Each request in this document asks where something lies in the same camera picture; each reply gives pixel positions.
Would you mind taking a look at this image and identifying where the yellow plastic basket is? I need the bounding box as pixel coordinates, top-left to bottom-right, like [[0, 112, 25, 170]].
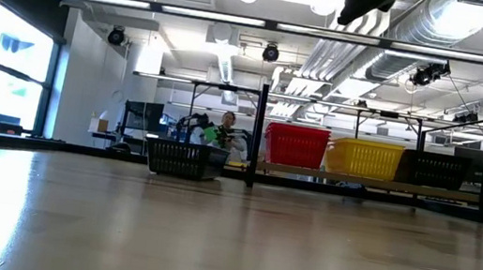
[[322, 140, 405, 184], [327, 134, 407, 155]]

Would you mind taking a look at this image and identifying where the red plastic basket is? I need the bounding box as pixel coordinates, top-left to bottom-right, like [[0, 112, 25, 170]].
[[264, 120, 333, 143], [262, 130, 331, 173]]

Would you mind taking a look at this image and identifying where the black plastic basket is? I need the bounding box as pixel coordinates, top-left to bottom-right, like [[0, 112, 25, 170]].
[[393, 147, 475, 193], [140, 135, 232, 186]]

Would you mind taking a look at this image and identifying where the black rig light bar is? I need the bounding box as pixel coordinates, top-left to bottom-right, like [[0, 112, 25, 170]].
[[32, 0, 483, 66]]

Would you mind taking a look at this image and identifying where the round black ceiling speaker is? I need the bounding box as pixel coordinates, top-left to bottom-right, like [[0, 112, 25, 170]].
[[261, 41, 281, 65], [107, 24, 128, 48]]

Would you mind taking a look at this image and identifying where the person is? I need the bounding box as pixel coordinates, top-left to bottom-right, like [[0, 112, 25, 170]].
[[200, 108, 256, 164]]

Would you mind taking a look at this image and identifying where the green object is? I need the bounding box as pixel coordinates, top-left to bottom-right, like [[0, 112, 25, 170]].
[[201, 124, 219, 144]]

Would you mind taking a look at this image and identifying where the black computer monitor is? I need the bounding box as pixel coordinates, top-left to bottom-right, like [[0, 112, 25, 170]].
[[121, 98, 165, 134]]

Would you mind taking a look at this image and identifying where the small cardboard box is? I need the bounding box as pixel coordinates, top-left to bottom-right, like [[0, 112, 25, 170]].
[[89, 116, 110, 134]]

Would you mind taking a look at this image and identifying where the large window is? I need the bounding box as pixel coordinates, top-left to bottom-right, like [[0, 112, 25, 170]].
[[0, 1, 60, 137]]

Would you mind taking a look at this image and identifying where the silver air duct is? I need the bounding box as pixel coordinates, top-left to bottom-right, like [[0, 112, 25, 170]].
[[365, 0, 483, 97]]

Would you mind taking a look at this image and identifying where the black metal shelf frame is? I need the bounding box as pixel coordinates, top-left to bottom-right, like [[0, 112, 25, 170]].
[[244, 82, 483, 222]]

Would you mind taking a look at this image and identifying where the black table frame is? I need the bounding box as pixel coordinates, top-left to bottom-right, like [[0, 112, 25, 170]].
[[0, 131, 483, 228]]

